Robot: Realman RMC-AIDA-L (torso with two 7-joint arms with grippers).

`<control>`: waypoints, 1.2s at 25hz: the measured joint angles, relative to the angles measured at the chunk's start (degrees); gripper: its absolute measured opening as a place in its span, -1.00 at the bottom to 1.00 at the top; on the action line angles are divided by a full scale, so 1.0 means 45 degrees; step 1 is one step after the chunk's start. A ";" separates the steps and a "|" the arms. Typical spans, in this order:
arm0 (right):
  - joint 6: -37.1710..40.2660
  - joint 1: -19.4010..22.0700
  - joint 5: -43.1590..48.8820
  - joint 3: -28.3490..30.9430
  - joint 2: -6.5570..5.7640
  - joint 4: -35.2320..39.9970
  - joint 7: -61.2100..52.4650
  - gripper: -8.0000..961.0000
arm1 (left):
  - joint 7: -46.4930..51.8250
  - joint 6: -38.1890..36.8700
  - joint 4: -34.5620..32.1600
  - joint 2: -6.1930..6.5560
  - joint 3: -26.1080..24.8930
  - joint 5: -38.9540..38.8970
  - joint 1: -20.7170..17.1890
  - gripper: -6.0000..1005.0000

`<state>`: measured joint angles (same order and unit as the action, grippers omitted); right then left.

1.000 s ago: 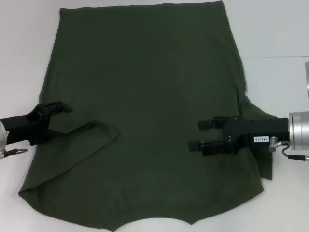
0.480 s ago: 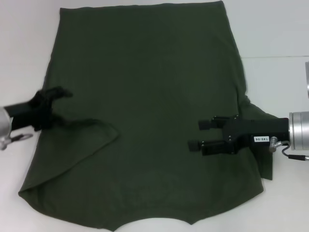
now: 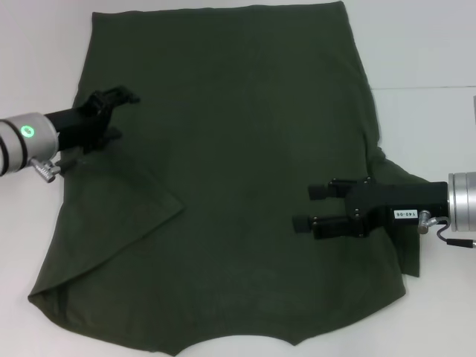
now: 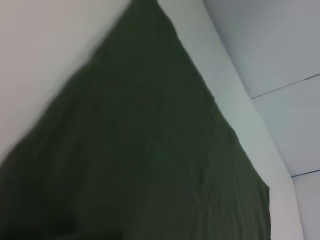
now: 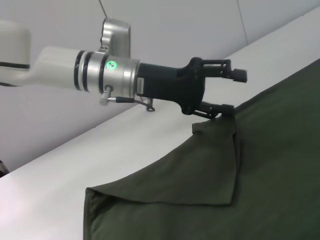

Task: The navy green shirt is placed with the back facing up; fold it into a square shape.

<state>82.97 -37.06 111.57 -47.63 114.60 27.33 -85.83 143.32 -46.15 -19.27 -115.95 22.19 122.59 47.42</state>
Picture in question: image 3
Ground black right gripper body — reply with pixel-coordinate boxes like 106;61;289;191
344;177;449;238

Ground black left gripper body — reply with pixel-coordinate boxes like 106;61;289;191
48;89;116;155

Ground dark green t-shirt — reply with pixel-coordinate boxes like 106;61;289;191
28;1;432;357

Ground silver right cable plug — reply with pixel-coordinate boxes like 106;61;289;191
418;210;447;235

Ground silver cable plug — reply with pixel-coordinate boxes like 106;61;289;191
32;158;61;184
418;210;447;235

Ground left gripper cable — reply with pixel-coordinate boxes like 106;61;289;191
57;158;81;174

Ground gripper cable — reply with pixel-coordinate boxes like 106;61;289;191
434;219;476;248
57;158;81;174

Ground silver left cable plug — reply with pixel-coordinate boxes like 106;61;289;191
32;158;61;184

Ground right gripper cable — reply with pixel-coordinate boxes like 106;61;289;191
434;219;476;248

